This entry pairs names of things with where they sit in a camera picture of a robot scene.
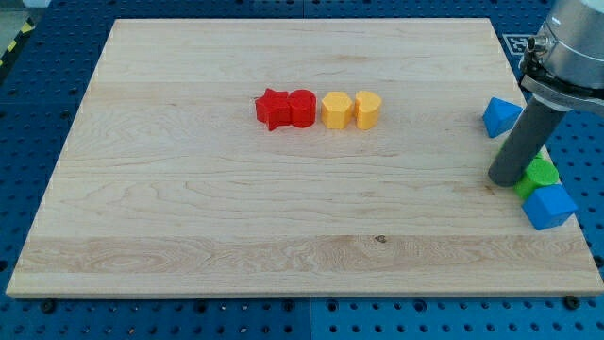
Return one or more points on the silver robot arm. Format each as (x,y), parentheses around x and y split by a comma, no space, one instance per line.
(563,61)

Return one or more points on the light wooden board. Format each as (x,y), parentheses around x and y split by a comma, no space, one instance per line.
(168,185)

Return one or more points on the red cylinder block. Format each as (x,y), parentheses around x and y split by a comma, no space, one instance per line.
(302,107)

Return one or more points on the red star block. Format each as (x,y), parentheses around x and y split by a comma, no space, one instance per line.
(273,109)

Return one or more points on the yellow hexagon block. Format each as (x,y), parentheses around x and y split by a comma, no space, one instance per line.
(336,111)

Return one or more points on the yellow heart block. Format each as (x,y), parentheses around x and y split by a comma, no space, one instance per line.
(367,109)

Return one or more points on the blue triangle block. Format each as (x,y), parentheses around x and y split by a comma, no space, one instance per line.
(500,116)

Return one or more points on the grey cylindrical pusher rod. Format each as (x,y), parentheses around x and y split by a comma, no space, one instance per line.
(536,123)

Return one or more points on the green cylinder block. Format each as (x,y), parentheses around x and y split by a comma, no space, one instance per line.
(540,173)

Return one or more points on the blue cube block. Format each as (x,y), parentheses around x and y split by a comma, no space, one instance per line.
(549,207)

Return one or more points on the white fiducial marker tag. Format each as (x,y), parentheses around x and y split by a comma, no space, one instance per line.
(516,44)

